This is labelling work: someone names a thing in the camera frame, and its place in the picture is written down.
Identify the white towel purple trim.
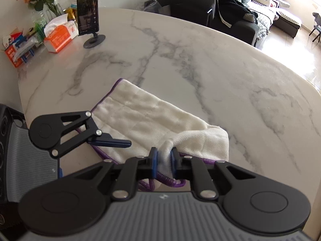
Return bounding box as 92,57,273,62
91,79,229,191

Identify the round black phone stand base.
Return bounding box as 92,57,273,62
83,33,106,48

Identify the red white blue packet box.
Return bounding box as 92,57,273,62
3,28,39,68

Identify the orange tissue pack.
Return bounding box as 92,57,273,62
44,14,79,53

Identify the black smartphone on stand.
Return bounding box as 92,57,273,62
77,0,99,35

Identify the dark grey sofa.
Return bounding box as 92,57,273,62
213,0,280,49

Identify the dark ottoman with checked cover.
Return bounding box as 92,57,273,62
273,9,302,38

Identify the black chair with jacket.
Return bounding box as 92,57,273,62
156,0,215,27

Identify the black wooden chair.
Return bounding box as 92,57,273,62
309,12,321,42

